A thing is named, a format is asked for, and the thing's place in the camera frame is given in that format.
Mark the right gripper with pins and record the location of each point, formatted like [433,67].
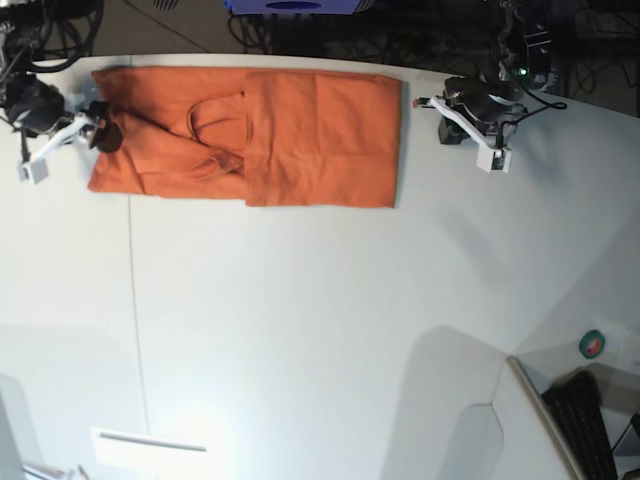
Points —
[36,108]

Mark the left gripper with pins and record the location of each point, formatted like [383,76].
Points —
[471,105]

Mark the orange t-shirt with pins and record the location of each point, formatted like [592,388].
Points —
[268,137]

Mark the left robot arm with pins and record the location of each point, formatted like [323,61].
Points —
[520,54]

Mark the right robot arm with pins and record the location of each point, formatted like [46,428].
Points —
[49,37]

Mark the blue box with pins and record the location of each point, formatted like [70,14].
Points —
[331,7]

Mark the green tape roll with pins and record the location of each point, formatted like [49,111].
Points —
[592,344]

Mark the black keyboard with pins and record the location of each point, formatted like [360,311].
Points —
[575,406]

